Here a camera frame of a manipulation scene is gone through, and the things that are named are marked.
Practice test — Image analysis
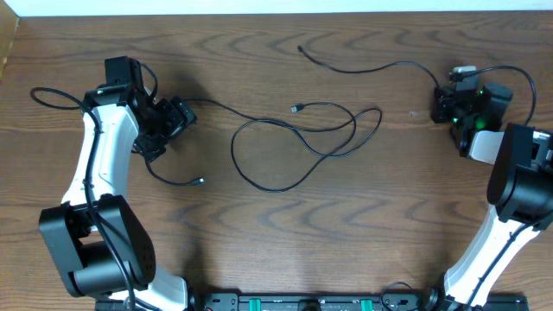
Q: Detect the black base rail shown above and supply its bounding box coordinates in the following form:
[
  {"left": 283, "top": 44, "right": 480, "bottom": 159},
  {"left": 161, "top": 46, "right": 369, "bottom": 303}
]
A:
[{"left": 94, "top": 282, "right": 529, "bottom": 311}]

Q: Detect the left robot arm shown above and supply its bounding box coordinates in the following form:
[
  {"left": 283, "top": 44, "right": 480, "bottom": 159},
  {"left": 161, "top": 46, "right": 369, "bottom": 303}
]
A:
[{"left": 39, "top": 56, "right": 200, "bottom": 310}]

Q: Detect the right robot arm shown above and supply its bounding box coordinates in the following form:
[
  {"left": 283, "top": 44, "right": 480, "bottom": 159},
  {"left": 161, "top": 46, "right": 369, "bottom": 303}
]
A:
[{"left": 424, "top": 83, "right": 552, "bottom": 310}]

